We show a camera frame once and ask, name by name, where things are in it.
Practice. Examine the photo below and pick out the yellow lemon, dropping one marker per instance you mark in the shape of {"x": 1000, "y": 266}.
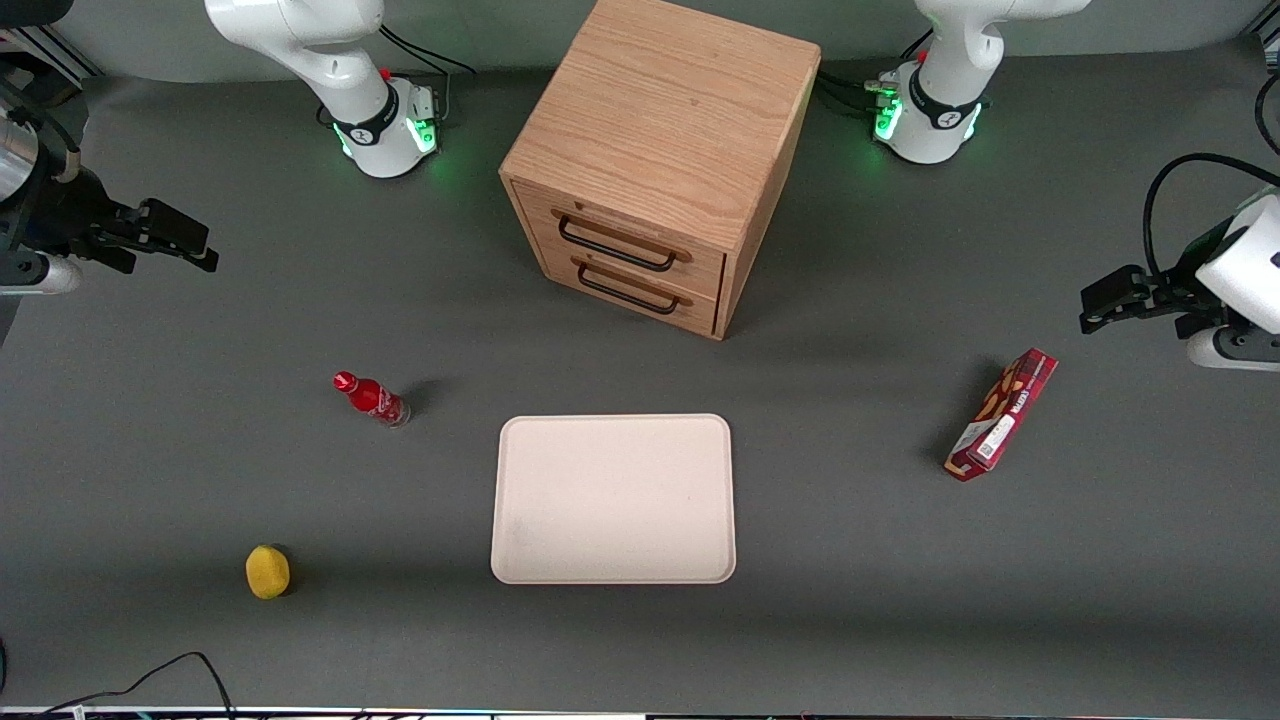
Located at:
{"x": 267, "y": 572}

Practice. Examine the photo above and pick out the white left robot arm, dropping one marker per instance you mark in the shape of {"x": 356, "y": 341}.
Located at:
{"x": 945, "y": 80}

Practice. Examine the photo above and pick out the wooden drawer cabinet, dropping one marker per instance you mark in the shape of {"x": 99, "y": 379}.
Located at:
{"x": 665, "y": 140}

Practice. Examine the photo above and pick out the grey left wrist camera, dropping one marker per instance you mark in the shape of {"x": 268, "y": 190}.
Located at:
{"x": 1235, "y": 350}

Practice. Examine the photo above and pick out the red coke bottle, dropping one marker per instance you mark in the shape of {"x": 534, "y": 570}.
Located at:
{"x": 372, "y": 398}

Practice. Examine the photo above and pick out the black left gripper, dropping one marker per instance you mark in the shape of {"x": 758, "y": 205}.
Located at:
{"x": 1186, "y": 283}

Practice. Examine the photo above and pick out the red snack box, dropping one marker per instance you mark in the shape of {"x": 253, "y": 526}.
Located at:
{"x": 1002, "y": 415}

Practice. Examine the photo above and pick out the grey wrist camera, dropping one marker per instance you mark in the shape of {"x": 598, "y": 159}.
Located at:
{"x": 1235, "y": 350}
{"x": 40, "y": 274}

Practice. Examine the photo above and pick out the beige rectangular tray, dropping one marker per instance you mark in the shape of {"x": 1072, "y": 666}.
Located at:
{"x": 613, "y": 498}

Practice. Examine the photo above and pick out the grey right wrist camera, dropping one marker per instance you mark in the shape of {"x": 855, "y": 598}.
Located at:
{"x": 40, "y": 274}

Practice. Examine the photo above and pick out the aluminium frame rail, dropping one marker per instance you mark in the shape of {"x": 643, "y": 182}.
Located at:
{"x": 50, "y": 52}

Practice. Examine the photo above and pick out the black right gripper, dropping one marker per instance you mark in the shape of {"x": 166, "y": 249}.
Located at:
{"x": 72, "y": 213}

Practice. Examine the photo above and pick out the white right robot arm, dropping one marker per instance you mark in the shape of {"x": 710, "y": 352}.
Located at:
{"x": 340, "y": 60}

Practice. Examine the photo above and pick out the wooden drawer front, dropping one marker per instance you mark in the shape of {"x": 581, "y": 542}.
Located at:
{"x": 625, "y": 240}
{"x": 635, "y": 290}

